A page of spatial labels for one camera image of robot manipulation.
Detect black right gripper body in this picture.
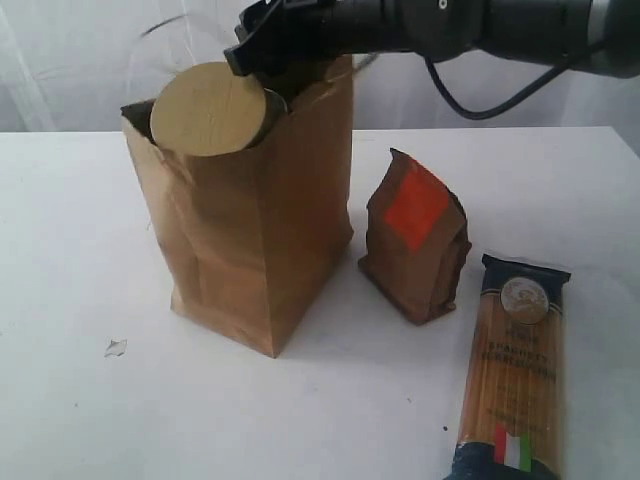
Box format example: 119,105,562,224
236,0,488,65

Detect clear jar gold lid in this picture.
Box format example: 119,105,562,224
150,62,288,156

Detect brown paper shopping bag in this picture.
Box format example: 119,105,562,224
121,56,354,357

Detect spaghetti packet dark blue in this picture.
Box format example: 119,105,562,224
449,255,571,479

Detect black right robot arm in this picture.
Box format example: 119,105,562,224
224,0,639,78

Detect brown pouch orange label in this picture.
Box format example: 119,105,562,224
358,148,471,325

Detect clear plastic scrap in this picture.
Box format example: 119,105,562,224
104,339,128,358

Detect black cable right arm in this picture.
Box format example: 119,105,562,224
422,39,606,121

